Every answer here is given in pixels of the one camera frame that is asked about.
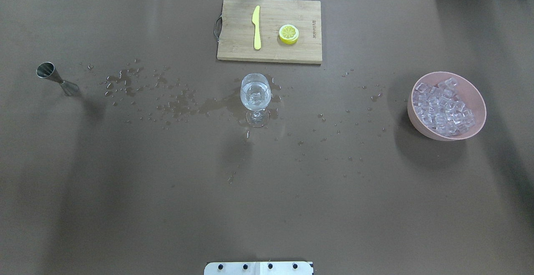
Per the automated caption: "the brown table mat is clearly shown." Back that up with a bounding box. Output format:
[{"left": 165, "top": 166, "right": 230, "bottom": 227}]
[{"left": 1, "top": 0, "right": 533, "bottom": 275}]

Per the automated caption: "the wooden cutting board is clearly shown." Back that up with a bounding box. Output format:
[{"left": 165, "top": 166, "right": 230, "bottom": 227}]
[{"left": 216, "top": 0, "right": 323, "bottom": 65}]

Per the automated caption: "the steel double jigger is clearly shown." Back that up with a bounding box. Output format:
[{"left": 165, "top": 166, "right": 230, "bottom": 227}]
[{"left": 35, "top": 62, "right": 79, "bottom": 96}]

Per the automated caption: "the yellow lemon slice toy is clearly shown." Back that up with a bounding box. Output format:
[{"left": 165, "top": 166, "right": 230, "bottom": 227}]
[{"left": 278, "top": 24, "right": 300, "bottom": 45}]

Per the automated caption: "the pink bowl of ice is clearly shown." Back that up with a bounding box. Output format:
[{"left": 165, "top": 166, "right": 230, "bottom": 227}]
[{"left": 407, "top": 71, "right": 487, "bottom": 141}]

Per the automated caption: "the white camera mast column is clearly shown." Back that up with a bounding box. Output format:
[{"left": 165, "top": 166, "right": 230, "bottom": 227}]
[{"left": 204, "top": 260, "right": 315, "bottom": 275}]

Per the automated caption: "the yellow plastic knife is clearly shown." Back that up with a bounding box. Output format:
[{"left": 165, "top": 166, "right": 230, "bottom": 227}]
[{"left": 252, "top": 5, "right": 262, "bottom": 50}]

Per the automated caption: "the clear wine glass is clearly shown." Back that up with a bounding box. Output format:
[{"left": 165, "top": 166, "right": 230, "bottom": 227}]
[{"left": 240, "top": 73, "right": 272, "bottom": 127}]

